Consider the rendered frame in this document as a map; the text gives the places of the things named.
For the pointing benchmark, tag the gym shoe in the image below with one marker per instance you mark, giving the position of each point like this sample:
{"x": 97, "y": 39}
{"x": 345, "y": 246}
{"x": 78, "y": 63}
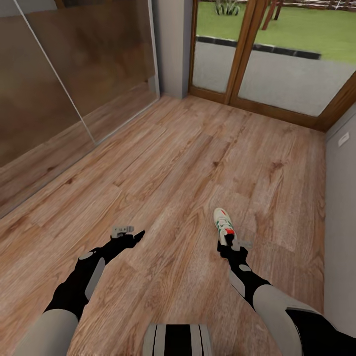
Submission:
{"x": 223, "y": 223}

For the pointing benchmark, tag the wall socket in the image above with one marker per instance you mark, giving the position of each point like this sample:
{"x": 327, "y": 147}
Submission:
{"x": 344, "y": 139}

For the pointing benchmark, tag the door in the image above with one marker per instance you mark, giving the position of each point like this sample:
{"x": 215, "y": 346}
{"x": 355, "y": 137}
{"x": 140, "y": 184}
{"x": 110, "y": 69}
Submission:
{"x": 292, "y": 60}

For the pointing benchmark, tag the robot trunk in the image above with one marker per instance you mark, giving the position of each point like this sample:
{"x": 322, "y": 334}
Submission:
{"x": 178, "y": 340}

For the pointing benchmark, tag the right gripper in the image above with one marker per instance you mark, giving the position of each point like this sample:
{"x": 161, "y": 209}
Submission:
{"x": 227, "y": 252}

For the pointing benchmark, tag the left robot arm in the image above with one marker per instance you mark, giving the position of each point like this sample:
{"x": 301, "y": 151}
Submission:
{"x": 53, "y": 332}

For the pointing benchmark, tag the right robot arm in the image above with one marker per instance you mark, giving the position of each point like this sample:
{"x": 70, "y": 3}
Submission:
{"x": 296, "y": 328}

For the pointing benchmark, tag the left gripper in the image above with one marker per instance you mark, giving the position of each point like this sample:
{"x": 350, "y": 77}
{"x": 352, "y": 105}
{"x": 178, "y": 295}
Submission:
{"x": 126, "y": 241}

